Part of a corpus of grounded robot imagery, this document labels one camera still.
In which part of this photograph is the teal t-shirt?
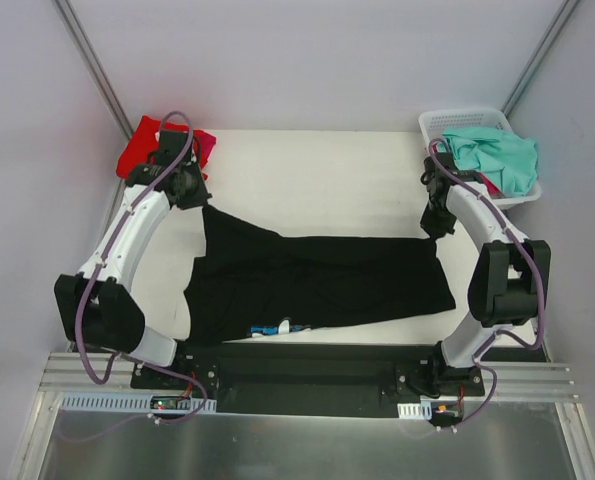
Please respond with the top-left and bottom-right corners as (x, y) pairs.
(442, 127), (538, 198)

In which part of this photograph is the right aluminium frame post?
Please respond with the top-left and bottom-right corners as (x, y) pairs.
(501, 0), (583, 118)

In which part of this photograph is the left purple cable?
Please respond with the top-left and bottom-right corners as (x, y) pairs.
(56, 109), (209, 441)

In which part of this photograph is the left white cable duct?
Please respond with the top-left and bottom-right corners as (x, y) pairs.
(61, 392), (217, 415)

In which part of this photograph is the black daisy t-shirt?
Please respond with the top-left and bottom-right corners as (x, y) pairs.
(184, 205), (456, 346)

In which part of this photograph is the pink t-shirt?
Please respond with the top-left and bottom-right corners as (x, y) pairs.
(193, 130), (217, 169)

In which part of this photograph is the left aluminium frame post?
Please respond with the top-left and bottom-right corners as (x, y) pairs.
(51, 0), (134, 140)

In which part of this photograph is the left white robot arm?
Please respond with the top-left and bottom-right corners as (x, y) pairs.
(54, 130), (211, 389)

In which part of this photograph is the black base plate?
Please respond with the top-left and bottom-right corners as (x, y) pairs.
(130, 342), (484, 418)

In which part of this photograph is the red t-shirt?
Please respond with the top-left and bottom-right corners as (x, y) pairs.
(115, 115), (217, 183)

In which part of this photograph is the right white cable duct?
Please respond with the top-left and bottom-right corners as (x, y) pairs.
(397, 402), (432, 421)

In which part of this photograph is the white plastic basket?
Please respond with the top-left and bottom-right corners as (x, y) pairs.
(418, 107), (542, 210)

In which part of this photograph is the aluminium frame post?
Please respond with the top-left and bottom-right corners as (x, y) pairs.
(501, 0), (583, 118)
(51, 0), (134, 140)

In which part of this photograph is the magenta t-shirt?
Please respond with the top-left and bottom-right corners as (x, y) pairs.
(478, 173), (504, 199)

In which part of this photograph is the white cable duct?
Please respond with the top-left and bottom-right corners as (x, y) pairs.
(61, 392), (217, 415)
(397, 402), (432, 421)

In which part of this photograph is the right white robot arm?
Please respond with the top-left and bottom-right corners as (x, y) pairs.
(409, 153), (551, 398)

